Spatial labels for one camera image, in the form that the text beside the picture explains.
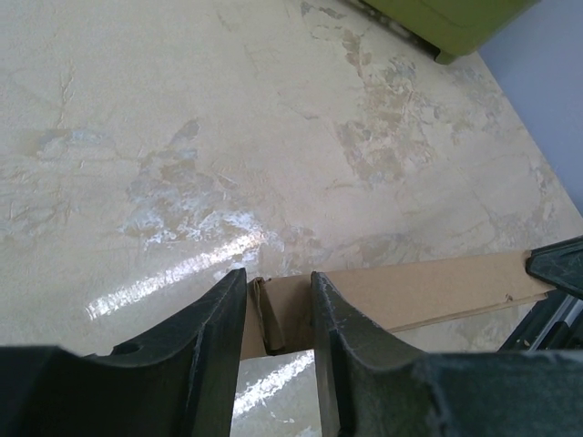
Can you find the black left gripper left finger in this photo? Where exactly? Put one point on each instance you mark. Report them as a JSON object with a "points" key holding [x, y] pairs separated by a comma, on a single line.
{"points": [[176, 379]]}

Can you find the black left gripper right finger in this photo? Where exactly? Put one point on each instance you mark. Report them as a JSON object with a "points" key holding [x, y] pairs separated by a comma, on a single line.
{"points": [[371, 383]]}

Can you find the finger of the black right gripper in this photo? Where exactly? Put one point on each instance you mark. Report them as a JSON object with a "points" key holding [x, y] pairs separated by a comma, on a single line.
{"points": [[559, 265]]}

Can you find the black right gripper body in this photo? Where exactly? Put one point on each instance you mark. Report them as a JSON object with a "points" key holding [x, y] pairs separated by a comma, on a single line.
{"points": [[554, 323]]}

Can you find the brown cardboard box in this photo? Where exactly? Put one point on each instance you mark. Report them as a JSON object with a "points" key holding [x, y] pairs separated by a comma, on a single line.
{"points": [[396, 297]]}

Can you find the green plastic tub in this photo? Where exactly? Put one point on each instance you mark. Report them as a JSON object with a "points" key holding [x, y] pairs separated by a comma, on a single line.
{"points": [[454, 27]]}

